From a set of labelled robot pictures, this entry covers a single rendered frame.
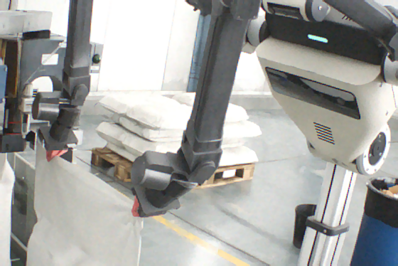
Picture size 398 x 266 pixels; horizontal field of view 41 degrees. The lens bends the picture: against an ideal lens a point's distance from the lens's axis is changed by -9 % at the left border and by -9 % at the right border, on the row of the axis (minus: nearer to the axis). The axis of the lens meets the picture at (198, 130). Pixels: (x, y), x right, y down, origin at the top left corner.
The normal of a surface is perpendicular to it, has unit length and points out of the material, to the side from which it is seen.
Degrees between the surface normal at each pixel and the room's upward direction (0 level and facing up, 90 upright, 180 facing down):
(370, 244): 93
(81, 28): 102
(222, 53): 117
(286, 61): 40
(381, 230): 93
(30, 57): 90
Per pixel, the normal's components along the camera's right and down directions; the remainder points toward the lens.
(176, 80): 0.68, 0.27
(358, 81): -0.36, -0.71
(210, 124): 0.26, 0.60
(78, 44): 0.46, 0.47
